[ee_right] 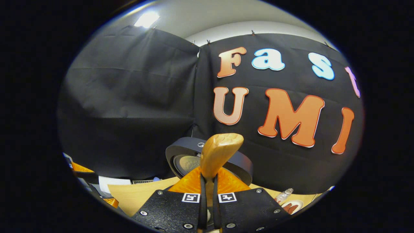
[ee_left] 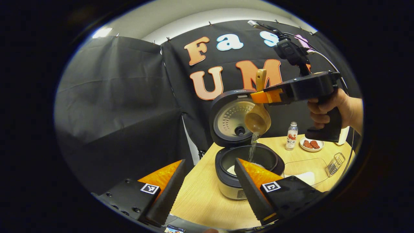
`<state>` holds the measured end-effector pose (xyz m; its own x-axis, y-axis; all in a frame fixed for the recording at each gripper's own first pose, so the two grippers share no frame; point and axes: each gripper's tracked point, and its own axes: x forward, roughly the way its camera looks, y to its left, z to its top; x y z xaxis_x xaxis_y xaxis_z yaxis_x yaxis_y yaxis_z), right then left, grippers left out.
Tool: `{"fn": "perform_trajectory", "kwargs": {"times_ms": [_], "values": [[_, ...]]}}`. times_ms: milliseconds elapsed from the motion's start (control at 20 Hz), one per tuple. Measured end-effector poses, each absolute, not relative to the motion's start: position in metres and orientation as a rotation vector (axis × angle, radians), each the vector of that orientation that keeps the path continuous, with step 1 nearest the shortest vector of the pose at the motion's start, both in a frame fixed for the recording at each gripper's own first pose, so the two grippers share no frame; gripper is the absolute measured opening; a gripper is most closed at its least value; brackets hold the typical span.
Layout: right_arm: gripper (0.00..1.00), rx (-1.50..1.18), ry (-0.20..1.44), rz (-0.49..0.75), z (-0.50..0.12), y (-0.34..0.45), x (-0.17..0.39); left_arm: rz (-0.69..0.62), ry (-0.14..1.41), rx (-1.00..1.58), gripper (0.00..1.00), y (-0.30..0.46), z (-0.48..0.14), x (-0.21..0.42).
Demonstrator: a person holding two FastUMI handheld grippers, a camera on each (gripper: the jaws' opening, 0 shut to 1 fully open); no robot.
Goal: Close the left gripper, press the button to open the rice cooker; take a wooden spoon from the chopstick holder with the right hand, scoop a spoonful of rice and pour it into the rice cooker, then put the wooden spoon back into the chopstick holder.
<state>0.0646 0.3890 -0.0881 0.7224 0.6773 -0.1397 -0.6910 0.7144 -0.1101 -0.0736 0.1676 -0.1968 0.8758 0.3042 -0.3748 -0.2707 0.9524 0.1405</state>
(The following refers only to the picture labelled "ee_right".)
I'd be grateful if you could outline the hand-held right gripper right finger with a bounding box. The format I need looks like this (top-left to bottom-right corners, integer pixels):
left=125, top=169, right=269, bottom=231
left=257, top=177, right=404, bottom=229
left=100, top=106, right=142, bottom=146
left=212, top=167, right=292, bottom=233

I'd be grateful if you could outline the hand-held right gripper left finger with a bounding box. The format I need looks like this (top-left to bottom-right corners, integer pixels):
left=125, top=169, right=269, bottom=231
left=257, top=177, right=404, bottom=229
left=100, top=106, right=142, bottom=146
left=131, top=166, right=208, bottom=233

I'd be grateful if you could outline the dark grey rice cooker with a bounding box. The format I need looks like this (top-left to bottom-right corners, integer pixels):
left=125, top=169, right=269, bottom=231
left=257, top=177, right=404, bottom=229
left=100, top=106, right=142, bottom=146
left=166, top=137, right=254, bottom=186

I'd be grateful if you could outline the white board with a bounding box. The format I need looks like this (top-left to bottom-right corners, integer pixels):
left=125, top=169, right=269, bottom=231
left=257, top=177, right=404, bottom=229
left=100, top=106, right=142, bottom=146
left=97, top=176, right=133, bottom=194

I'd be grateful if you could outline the clear plastic drink bottle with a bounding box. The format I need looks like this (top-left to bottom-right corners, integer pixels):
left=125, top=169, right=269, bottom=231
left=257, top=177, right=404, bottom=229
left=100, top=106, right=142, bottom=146
left=275, top=188, right=294, bottom=203

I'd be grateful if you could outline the black backdrop cloth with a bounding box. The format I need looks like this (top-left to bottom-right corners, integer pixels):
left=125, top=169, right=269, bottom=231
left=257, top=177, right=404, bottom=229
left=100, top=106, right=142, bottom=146
left=58, top=25, right=365, bottom=194

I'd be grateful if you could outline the white round plate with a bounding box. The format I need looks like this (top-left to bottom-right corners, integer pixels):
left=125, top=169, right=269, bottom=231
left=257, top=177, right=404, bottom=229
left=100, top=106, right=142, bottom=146
left=281, top=200, right=304, bottom=215

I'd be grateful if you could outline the square ceiling light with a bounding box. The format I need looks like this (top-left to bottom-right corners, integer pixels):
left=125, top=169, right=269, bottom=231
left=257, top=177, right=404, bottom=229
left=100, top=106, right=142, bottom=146
left=134, top=11, right=160, bottom=28

